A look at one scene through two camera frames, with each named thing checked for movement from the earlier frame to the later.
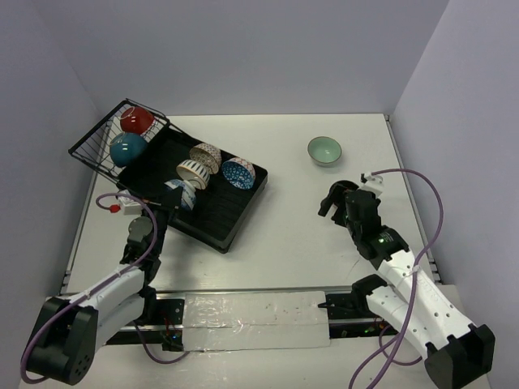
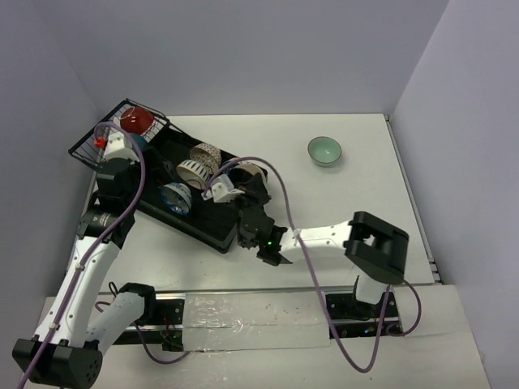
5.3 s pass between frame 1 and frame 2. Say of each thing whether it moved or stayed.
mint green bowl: stayed
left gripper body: moved
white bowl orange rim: stayed
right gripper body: moved
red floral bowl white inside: stayed
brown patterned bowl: stayed
